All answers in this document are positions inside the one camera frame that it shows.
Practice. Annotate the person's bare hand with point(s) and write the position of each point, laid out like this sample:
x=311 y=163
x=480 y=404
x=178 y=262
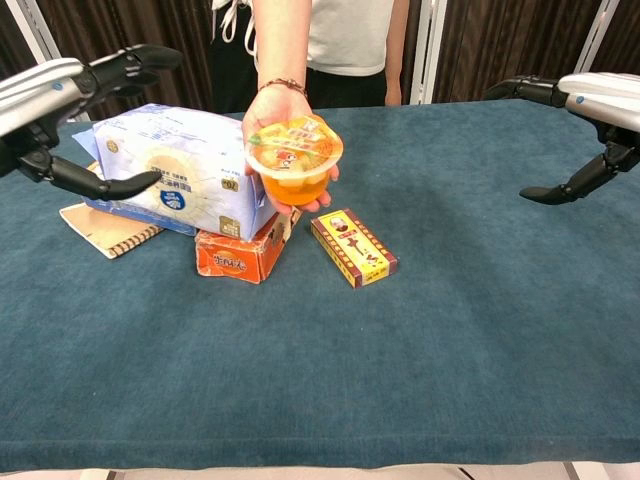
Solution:
x=272 y=112

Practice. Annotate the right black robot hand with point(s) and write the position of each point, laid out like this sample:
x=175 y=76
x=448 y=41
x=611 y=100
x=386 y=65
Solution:
x=590 y=172

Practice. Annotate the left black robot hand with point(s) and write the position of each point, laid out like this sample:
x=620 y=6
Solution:
x=75 y=176

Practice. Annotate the orange fruit jelly cup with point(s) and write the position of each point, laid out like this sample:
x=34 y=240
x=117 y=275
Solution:
x=296 y=159

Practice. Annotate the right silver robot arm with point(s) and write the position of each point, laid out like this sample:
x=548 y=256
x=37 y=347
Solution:
x=607 y=97

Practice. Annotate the person's forearm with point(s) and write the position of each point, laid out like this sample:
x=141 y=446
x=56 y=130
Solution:
x=282 y=42

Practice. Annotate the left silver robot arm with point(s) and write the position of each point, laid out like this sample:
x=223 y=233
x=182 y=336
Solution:
x=35 y=92

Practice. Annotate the spiral bound brown notebook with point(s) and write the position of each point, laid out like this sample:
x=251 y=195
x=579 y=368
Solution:
x=107 y=231

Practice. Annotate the person in white shirt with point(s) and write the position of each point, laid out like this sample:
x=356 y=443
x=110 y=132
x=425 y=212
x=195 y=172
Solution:
x=345 y=50

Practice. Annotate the blue white tissue pack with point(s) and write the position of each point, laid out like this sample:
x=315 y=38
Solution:
x=180 y=170

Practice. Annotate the orange cardboard box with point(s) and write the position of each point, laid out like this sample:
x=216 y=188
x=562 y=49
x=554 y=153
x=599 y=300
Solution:
x=240 y=255

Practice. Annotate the yellow maroon small box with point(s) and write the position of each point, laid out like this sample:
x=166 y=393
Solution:
x=353 y=247

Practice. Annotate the teal table cloth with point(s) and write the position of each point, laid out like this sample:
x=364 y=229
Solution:
x=320 y=300

